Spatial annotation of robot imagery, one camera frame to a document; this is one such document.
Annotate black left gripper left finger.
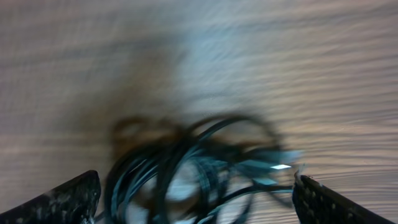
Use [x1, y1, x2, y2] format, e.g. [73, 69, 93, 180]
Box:
[1, 170, 101, 224]

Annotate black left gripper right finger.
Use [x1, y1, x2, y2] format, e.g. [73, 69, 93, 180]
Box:
[292, 174, 394, 224]

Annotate black USB cable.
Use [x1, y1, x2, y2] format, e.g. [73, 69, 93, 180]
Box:
[93, 113, 304, 224]

